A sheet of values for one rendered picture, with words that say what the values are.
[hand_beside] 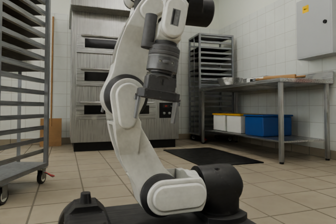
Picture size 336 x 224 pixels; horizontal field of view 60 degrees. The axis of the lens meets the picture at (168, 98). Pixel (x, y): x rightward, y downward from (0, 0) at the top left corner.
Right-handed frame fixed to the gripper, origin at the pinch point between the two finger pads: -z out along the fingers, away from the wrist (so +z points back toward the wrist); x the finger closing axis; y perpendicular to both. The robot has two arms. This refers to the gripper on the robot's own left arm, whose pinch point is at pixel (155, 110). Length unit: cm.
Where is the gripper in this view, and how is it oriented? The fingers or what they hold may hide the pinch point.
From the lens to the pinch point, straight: 81.5
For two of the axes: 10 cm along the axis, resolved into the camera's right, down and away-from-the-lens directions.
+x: -9.5, -1.5, -2.6
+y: 2.7, -0.3, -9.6
